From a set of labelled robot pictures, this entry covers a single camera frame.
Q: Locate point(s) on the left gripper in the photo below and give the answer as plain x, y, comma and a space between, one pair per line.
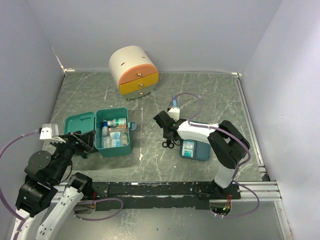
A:
86, 138

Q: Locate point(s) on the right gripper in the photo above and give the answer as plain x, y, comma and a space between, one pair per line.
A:
164, 135

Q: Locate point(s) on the black clip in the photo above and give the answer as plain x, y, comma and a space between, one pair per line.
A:
168, 144

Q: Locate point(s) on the elastic bandage roll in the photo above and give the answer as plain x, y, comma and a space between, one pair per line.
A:
105, 138

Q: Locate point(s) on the blue white sachet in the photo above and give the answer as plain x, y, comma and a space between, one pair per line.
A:
188, 148

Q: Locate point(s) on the teal medicine box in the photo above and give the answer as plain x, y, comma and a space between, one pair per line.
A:
88, 121

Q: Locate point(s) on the small blue white packets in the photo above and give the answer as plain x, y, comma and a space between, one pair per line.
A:
119, 137

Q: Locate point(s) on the blue divided tray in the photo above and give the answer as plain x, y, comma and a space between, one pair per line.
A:
200, 150

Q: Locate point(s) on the white plastic bottle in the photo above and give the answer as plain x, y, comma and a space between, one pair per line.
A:
117, 122

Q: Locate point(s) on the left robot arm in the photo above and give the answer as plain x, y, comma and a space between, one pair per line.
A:
44, 173

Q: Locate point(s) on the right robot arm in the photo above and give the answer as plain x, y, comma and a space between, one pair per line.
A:
229, 145

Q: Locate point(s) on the blue plastic vial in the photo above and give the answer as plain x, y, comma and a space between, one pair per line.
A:
174, 102

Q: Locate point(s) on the round mini drawer cabinet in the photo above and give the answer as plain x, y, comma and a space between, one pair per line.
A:
133, 72

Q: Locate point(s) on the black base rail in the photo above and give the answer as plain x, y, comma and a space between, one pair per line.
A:
164, 195

